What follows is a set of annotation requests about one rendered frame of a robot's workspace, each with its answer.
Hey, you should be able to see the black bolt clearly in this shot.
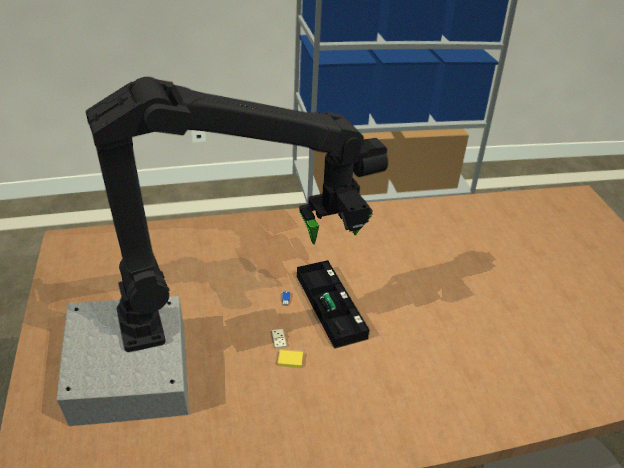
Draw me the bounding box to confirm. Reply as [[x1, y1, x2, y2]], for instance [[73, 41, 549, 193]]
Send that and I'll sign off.
[[335, 321, 346, 335]]

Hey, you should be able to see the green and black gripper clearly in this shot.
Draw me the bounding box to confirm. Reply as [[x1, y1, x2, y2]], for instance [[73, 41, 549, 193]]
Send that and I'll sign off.
[[299, 179, 352, 244]]

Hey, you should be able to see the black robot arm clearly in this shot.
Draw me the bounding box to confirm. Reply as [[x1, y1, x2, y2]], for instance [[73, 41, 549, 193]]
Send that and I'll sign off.
[[86, 77, 388, 352]]

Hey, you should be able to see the black three-compartment bin rack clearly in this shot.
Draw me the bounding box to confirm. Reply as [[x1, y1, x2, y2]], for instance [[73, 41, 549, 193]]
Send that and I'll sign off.
[[297, 260, 370, 349]]

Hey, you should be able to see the white domino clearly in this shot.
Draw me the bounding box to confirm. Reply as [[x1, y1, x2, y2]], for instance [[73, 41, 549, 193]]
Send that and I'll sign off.
[[272, 329, 286, 349]]

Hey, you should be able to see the green battery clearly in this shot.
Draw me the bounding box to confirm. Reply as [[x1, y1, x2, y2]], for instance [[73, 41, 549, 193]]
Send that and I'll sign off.
[[323, 293, 336, 310]]

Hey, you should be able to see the yellow sticky note pad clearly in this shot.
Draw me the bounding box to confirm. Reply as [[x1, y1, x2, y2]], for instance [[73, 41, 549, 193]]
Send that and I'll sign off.
[[278, 350, 303, 368]]

